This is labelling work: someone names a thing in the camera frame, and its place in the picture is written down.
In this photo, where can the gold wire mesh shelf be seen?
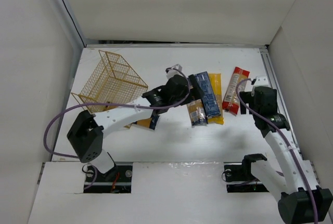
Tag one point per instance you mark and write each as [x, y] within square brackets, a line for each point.
[112, 81]

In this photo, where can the dark blue spaghetti bag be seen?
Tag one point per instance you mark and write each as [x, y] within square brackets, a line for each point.
[149, 123]

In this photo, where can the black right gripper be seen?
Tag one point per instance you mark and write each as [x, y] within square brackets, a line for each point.
[246, 102]

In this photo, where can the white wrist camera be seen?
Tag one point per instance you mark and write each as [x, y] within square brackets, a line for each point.
[260, 81]
[174, 70]

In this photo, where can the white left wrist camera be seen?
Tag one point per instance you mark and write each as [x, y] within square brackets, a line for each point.
[174, 70]

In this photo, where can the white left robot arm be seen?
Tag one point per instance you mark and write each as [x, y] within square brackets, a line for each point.
[88, 130]

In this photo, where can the yellow pasta bag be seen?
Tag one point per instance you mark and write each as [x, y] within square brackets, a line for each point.
[215, 79]

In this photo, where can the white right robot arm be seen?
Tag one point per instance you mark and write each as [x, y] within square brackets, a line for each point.
[300, 198]

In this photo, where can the blue-topped spaghetti bag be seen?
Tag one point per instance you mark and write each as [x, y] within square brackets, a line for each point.
[197, 113]

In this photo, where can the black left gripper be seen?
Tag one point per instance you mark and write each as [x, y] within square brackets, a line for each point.
[193, 88]

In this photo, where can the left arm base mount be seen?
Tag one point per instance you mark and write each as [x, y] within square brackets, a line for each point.
[120, 183]

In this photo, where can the blue pasta box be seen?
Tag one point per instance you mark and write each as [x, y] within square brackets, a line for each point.
[208, 99]

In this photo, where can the red spaghetti bag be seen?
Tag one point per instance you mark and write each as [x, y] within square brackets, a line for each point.
[231, 102]

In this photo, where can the aluminium frame rail right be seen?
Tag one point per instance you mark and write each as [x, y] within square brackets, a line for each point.
[275, 85]

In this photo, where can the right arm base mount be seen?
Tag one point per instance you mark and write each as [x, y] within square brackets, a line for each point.
[238, 181]

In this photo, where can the aluminium frame post left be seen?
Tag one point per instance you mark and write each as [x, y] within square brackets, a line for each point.
[67, 17]

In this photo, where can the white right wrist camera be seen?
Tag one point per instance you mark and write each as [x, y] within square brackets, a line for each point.
[260, 81]

